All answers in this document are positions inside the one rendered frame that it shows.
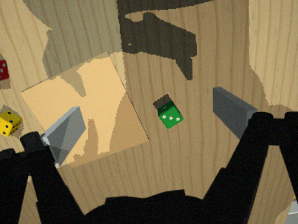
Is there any tan flat mat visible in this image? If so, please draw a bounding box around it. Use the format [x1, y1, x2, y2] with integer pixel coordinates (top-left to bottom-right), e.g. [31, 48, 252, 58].
[21, 51, 149, 168]

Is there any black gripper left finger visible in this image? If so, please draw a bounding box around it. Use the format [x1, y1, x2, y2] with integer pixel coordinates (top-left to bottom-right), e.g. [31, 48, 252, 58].
[0, 106, 90, 224]

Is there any green die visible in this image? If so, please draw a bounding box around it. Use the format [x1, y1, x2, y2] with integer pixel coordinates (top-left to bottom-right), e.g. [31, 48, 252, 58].
[157, 101, 183, 129]

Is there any red die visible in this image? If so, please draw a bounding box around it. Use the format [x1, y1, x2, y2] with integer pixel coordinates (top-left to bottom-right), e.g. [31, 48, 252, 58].
[0, 60, 9, 81]

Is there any yellow die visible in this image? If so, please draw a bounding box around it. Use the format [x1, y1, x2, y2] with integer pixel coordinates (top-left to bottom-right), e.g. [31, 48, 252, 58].
[0, 110, 22, 137]

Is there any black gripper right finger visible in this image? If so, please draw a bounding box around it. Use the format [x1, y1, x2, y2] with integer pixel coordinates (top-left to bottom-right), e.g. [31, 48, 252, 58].
[184, 87, 298, 224]

